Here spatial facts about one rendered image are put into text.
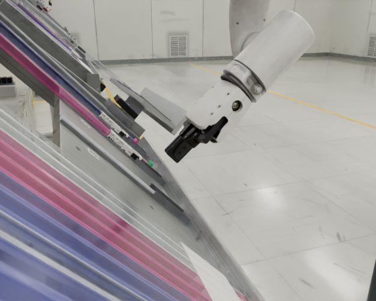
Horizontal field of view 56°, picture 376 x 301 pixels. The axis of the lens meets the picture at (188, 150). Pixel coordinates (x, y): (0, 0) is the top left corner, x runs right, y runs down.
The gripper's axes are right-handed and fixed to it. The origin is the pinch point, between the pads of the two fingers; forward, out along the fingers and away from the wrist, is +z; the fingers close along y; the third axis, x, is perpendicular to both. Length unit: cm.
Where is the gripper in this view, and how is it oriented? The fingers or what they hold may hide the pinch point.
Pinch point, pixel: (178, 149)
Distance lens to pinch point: 65.4
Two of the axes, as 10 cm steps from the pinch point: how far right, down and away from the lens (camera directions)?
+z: -7.0, 7.1, 0.1
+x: -6.4, -6.2, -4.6
